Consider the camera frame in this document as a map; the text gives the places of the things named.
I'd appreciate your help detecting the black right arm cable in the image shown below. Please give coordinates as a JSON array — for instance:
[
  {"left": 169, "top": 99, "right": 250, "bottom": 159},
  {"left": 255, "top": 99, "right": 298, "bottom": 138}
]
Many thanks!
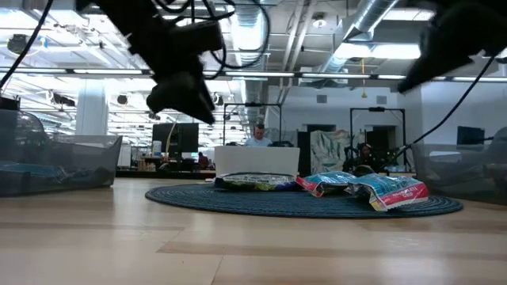
[{"left": 379, "top": 55, "right": 497, "bottom": 173}]

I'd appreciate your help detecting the round blue woven placemat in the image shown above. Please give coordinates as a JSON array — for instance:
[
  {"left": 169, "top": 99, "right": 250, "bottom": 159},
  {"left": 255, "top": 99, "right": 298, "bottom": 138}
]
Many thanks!
[{"left": 144, "top": 183, "right": 464, "bottom": 219}]

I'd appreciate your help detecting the crumpled pale blue sheet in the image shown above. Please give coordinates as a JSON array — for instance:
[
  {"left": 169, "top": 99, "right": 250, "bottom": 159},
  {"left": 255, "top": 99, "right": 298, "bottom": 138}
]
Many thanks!
[{"left": 311, "top": 129, "right": 362, "bottom": 175}]

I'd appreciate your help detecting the looped black camera cable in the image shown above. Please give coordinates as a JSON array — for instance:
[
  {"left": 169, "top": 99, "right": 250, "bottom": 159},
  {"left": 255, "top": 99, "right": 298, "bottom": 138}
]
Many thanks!
[{"left": 154, "top": 0, "right": 272, "bottom": 70}]

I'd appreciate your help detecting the silver spiral ventilation duct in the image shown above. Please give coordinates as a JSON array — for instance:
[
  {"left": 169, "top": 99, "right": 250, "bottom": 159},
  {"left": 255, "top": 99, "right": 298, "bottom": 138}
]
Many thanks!
[{"left": 227, "top": 0, "right": 271, "bottom": 124}]

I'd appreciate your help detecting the blue snack bag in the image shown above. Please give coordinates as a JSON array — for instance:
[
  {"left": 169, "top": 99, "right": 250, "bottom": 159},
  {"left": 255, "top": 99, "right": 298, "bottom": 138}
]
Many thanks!
[{"left": 214, "top": 171, "right": 299, "bottom": 192}]

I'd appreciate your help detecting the white building column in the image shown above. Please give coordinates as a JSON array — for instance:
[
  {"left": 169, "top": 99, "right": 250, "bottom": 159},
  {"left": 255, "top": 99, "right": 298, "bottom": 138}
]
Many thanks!
[{"left": 74, "top": 78, "right": 109, "bottom": 136}]

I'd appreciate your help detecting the black desk monitor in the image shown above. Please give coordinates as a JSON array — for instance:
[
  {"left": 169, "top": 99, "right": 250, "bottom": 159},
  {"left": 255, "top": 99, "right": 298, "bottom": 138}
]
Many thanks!
[{"left": 152, "top": 122, "right": 200, "bottom": 154}]

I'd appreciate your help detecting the long black arm cable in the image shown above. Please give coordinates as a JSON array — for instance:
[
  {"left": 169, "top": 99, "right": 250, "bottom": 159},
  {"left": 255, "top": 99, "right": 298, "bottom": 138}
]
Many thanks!
[{"left": 0, "top": 0, "right": 54, "bottom": 89}]

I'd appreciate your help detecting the black frame stand with camera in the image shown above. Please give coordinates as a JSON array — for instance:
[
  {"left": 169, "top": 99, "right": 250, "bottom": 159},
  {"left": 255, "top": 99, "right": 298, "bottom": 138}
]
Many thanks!
[{"left": 349, "top": 106, "right": 407, "bottom": 175}]

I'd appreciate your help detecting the black metal frame stand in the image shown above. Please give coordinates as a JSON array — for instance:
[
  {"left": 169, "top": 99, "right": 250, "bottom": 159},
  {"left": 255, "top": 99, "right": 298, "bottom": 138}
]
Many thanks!
[{"left": 223, "top": 102, "right": 283, "bottom": 147}]

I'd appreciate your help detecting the silver slanted ventilation duct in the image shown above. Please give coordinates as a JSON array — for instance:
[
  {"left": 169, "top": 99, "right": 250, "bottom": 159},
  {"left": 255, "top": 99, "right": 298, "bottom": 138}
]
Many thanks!
[{"left": 316, "top": 0, "right": 399, "bottom": 76}]

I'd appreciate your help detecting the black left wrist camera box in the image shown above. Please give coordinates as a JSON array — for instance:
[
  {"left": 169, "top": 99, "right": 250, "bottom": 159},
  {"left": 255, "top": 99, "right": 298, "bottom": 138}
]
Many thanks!
[{"left": 177, "top": 19, "right": 225, "bottom": 53}]

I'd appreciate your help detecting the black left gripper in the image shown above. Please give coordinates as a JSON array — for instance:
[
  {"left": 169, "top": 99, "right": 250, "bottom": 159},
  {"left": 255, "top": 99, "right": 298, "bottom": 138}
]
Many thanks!
[{"left": 130, "top": 21, "right": 217, "bottom": 125}]

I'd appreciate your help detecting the yellow hanging pendant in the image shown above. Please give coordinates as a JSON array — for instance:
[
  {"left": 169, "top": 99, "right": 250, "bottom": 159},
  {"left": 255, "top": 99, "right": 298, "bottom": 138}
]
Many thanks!
[{"left": 360, "top": 58, "right": 368, "bottom": 99}]

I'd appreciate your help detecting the black round ceiling fixture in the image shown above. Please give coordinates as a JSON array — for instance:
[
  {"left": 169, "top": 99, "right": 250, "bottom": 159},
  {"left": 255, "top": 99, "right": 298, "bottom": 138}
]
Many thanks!
[{"left": 6, "top": 33, "right": 32, "bottom": 55}]

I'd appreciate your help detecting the black wall monitor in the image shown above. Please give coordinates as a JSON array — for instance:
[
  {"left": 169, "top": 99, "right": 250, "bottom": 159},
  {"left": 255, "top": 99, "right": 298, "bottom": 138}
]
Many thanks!
[{"left": 456, "top": 125, "right": 486, "bottom": 146}]

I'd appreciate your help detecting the yellow hanging cord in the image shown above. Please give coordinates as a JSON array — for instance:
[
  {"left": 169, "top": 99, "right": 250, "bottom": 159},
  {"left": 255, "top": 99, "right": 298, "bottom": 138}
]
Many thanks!
[{"left": 165, "top": 120, "right": 178, "bottom": 159}]

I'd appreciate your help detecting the white plastic bin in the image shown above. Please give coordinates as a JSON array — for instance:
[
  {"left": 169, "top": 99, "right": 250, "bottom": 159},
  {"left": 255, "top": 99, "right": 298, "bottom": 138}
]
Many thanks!
[{"left": 214, "top": 145, "right": 301, "bottom": 178}]

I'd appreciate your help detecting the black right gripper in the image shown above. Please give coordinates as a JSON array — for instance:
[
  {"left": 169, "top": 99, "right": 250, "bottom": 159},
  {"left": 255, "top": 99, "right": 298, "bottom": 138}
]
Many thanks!
[{"left": 397, "top": 0, "right": 507, "bottom": 94}]

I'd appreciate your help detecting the blue red chocolate chip pack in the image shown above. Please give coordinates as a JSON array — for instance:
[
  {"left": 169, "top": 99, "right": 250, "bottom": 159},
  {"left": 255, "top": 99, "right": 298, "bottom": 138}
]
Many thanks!
[{"left": 347, "top": 173, "right": 430, "bottom": 212}]

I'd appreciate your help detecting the grey translucent plastic bin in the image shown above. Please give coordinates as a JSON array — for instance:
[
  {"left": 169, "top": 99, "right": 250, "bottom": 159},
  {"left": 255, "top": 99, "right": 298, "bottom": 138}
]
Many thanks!
[
  {"left": 0, "top": 109, "right": 123, "bottom": 198},
  {"left": 410, "top": 126, "right": 507, "bottom": 206}
]

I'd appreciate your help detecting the long ceiling light strip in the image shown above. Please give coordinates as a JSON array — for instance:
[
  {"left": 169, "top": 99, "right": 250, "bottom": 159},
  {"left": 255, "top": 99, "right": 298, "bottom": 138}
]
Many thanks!
[{"left": 0, "top": 66, "right": 507, "bottom": 83}]

